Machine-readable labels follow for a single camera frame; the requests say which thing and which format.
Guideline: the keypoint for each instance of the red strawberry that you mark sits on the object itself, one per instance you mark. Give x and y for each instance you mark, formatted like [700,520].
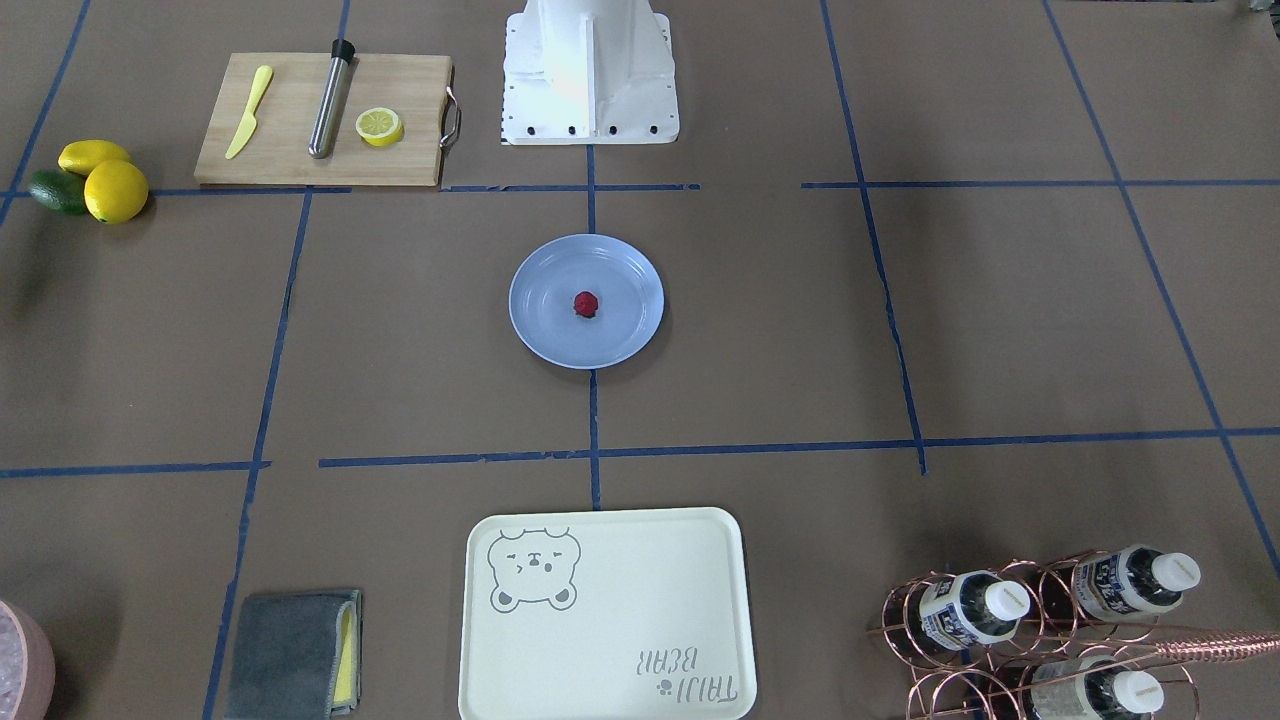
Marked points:
[585,304]

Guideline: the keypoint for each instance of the blue plate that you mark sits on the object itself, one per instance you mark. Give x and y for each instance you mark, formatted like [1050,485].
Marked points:
[631,293]

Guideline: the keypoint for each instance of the cream bear tray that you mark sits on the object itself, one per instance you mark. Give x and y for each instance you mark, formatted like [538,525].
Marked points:
[630,614]

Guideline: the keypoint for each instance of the lemon half slice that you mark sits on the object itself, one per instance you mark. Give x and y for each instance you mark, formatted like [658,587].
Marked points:
[379,127]

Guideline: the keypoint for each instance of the steel knife sharpener rod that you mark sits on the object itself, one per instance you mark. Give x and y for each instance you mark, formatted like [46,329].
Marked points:
[324,133]

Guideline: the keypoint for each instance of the tea bottle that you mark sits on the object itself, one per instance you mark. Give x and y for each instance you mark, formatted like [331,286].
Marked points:
[1095,687]
[1137,582]
[964,612]

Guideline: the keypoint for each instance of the grey yellow cleaning cloth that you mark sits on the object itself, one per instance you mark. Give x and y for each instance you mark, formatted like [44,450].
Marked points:
[297,655]

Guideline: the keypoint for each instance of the yellow plastic knife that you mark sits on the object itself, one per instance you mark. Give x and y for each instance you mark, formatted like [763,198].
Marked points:
[248,122]

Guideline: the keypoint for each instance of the yellow lemon front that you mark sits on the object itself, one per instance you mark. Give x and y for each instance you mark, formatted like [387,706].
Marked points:
[115,192]

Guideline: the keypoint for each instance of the yellow lemon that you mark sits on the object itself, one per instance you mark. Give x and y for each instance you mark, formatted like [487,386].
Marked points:
[115,192]
[82,156]

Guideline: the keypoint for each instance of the tea bottle lower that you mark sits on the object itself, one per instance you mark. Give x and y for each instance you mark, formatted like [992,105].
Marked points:
[1095,687]

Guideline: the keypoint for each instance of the yellow lemon back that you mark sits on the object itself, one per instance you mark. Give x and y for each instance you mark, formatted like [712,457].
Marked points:
[82,156]

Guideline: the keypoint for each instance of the green avocado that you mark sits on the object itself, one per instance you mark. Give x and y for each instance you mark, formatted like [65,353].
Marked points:
[59,191]

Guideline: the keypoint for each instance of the pink bowl with ice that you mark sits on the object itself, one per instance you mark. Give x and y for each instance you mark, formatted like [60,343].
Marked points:
[28,672]

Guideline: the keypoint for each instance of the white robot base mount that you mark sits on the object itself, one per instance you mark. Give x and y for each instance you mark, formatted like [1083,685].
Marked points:
[589,73]

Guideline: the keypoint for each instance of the copper wire bottle rack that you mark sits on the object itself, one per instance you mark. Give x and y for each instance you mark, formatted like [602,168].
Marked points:
[984,683]

